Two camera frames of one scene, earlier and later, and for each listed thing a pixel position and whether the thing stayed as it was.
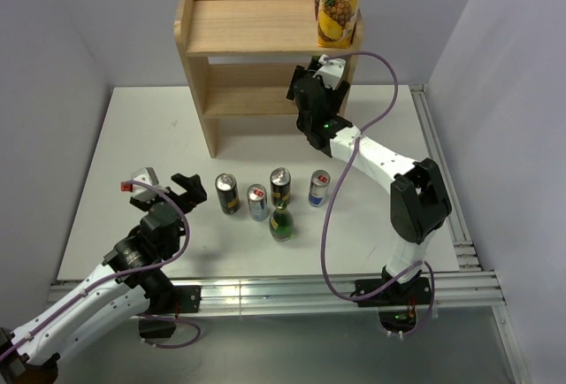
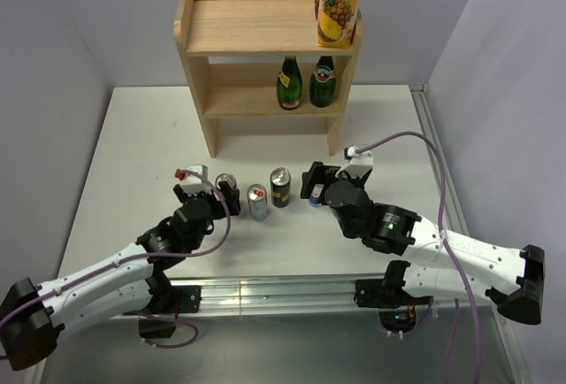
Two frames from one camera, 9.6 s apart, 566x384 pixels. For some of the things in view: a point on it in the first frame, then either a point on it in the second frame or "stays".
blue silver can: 257,199 stays
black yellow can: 280,185 stays
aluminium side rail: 466,257 stays
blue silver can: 319,184 stays
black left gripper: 195,192 → 219,211
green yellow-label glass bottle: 281,222 → 289,84
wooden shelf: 240,36 stays
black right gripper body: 336,103 → 356,181
